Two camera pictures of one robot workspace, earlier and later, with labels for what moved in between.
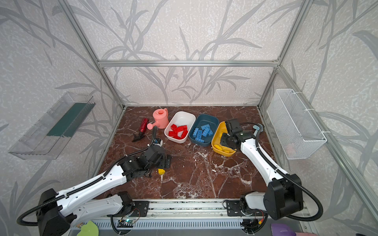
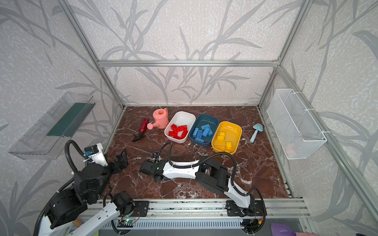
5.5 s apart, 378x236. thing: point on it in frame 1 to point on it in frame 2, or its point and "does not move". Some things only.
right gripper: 224,141 to 146,167
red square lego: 173,127 does not move
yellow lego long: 217,147 does not move
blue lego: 199,134 does not move
